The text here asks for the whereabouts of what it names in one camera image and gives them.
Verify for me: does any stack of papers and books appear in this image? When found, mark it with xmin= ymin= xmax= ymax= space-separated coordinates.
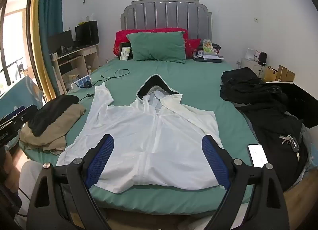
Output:
xmin=192 ymin=51 xmax=224 ymax=63

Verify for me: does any smartphone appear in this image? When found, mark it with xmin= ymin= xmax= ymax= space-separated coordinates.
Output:
xmin=247 ymin=144 xmax=269 ymax=168

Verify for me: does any balcony glass door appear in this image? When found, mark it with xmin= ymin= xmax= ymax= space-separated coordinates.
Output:
xmin=0 ymin=0 xmax=34 ymax=91

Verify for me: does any black jacket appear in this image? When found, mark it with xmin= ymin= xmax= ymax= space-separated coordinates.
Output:
xmin=235 ymin=103 xmax=310 ymax=191

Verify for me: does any black side table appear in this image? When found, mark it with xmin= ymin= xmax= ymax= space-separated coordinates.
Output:
xmin=266 ymin=81 xmax=318 ymax=129

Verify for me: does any black tablet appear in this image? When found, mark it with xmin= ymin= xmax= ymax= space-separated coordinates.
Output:
xmin=119 ymin=42 xmax=132 ymax=60

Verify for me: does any teal curtain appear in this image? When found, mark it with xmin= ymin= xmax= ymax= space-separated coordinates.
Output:
xmin=37 ymin=0 xmax=65 ymax=96

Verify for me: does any bed with green sheet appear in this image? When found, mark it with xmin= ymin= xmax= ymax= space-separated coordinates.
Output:
xmin=18 ymin=57 xmax=311 ymax=217

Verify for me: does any black folded garment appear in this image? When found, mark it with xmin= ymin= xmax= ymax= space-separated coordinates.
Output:
xmin=27 ymin=94 xmax=80 ymax=136

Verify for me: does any white nightstand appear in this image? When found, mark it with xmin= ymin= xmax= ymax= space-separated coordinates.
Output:
xmin=240 ymin=59 xmax=267 ymax=76

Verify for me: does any white power strip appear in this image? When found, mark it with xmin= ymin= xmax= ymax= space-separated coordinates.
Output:
xmin=71 ymin=75 xmax=92 ymax=89

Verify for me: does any black charger with cable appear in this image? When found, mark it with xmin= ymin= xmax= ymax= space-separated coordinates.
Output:
xmin=84 ymin=69 xmax=130 ymax=89

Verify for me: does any car key bunch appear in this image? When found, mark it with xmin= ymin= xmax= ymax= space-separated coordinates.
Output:
xmin=279 ymin=134 xmax=302 ymax=162

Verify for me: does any white box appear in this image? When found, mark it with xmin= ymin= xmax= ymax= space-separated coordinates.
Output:
xmin=245 ymin=48 xmax=259 ymax=61

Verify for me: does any yellow curtain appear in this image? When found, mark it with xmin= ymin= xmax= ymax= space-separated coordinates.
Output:
xmin=29 ymin=0 xmax=56 ymax=102

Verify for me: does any small red pillow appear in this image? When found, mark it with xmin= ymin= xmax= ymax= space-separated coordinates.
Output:
xmin=185 ymin=38 xmax=202 ymax=59

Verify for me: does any light wooden computer desk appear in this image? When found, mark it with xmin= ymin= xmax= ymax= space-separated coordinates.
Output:
xmin=51 ymin=44 xmax=100 ymax=94

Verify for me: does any large red pillow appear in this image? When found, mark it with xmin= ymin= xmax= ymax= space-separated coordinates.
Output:
xmin=113 ymin=28 xmax=189 ymax=57

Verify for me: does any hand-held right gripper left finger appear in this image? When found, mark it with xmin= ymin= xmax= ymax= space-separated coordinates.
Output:
xmin=26 ymin=134 xmax=115 ymax=230

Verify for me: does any green pillow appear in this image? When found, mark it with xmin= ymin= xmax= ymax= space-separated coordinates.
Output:
xmin=126 ymin=31 xmax=187 ymax=64

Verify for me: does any wet wipes packet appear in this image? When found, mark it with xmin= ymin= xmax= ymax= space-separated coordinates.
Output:
xmin=120 ymin=46 xmax=132 ymax=60

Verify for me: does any black computer tower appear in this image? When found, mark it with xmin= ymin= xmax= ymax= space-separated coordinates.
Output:
xmin=75 ymin=20 xmax=99 ymax=46

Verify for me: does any green yellow snack packet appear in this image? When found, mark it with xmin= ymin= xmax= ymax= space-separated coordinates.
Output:
xmin=202 ymin=39 xmax=215 ymax=54

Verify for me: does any black monitor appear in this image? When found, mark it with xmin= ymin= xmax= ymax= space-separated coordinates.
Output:
xmin=47 ymin=30 xmax=74 ymax=52

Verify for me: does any beige folded garment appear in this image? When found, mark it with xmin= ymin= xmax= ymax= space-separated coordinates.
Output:
xmin=18 ymin=103 xmax=87 ymax=155

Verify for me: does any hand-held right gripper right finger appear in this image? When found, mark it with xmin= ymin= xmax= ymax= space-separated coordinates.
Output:
xmin=202 ymin=134 xmax=291 ymax=230

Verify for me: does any grey padded headboard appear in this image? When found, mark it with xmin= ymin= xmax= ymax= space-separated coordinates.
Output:
xmin=120 ymin=0 xmax=213 ymax=39

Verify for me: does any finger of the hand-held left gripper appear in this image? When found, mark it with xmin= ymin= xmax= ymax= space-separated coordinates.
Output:
xmin=14 ymin=104 xmax=38 ymax=129
xmin=0 ymin=105 xmax=26 ymax=126

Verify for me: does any white hooded jacket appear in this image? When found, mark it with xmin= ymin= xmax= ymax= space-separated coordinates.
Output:
xmin=56 ymin=74 xmax=224 ymax=194

